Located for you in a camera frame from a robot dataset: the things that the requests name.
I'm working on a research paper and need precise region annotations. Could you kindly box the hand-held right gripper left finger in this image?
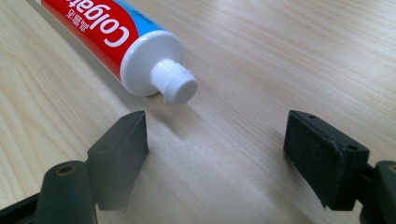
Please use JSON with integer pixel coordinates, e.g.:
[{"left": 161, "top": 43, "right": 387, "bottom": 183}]
[{"left": 86, "top": 109, "right": 150, "bottom": 212}]

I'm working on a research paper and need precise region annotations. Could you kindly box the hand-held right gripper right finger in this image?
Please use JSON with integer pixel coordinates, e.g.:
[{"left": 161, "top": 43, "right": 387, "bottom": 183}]
[{"left": 282, "top": 109, "right": 371, "bottom": 212}]

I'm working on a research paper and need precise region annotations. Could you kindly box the red and blue toothpaste tube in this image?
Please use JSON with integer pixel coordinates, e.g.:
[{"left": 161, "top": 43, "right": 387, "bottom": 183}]
[{"left": 40, "top": 0, "right": 199, "bottom": 105}]

